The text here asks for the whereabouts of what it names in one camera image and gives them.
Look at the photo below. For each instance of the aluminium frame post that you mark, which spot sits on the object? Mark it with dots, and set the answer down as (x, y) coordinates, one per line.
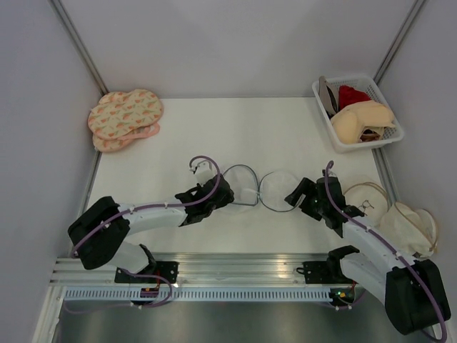
(407, 25)
(79, 45)

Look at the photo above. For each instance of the red bra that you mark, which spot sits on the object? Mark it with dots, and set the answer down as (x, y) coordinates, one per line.
(348, 95)

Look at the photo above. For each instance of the aluminium mounting rail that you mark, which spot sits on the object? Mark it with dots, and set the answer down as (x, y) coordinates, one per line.
(201, 270)

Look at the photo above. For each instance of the floral laundry bag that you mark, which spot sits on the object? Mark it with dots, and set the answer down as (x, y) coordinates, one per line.
(108, 146)
(119, 113)

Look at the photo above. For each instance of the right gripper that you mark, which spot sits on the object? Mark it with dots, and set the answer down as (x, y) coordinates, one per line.
(302, 187)

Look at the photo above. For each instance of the beige grey bra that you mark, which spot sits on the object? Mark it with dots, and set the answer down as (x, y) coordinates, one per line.
(328, 94)

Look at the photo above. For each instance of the floral laundry bag bottom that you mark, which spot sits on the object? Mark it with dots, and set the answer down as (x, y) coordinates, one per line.
(108, 146)

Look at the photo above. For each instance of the floral laundry bag top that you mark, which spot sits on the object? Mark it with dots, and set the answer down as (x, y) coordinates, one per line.
(119, 113)

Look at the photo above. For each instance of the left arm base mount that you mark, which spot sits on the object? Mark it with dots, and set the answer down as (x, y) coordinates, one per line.
(163, 271)

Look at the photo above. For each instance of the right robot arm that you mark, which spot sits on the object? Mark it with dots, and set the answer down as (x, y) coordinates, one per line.
(411, 290)

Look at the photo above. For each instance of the white mesh laundry bag blue zipper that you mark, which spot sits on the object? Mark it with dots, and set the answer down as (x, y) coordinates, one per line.
(252, 191)

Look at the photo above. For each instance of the right aluminium frame post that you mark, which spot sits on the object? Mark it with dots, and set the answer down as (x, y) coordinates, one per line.
(407, 25)

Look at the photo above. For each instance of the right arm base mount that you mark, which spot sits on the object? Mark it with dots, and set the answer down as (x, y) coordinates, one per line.
(318, 272)

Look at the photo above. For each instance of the left aluminium frame post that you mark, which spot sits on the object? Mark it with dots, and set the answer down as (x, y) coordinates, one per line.
(79, 45)

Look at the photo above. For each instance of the white plastic basket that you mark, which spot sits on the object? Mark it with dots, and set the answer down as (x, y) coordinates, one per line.
(368, 86)

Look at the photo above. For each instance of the cream laundry bag right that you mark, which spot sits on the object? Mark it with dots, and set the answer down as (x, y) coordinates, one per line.
(412, 231)

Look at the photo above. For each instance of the white slotted cable duct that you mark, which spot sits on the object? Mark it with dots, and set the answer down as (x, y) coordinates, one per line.
(210, 294)

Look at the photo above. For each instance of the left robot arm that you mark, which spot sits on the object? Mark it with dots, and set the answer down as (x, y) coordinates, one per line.
(99, 234)

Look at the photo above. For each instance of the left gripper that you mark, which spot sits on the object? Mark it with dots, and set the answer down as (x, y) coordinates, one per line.
(228, 199)

